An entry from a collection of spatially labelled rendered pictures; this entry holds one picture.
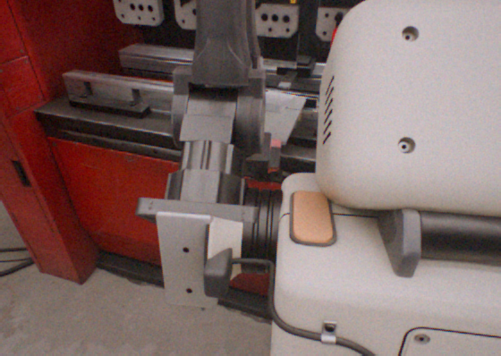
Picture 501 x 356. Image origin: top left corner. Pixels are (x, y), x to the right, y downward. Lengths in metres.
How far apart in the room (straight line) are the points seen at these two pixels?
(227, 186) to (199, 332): 1.35
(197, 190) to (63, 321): 1.56
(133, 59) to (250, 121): 1.24
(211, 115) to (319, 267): 0.20
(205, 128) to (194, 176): 0.06
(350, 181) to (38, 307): 1.80
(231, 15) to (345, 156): 0.20
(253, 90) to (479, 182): 0.23
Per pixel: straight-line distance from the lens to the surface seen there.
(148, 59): 1.54
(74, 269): 1.85
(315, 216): 0.29
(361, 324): 0.27
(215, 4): 0.37
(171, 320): 1.70
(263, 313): 1.64
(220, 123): 0.37
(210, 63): 0.38
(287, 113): 0.97
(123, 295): 1.83
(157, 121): 1.23
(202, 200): 0.33
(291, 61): 1.04
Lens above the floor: 1.43
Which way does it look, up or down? 35 degrees down
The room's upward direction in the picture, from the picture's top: straight up
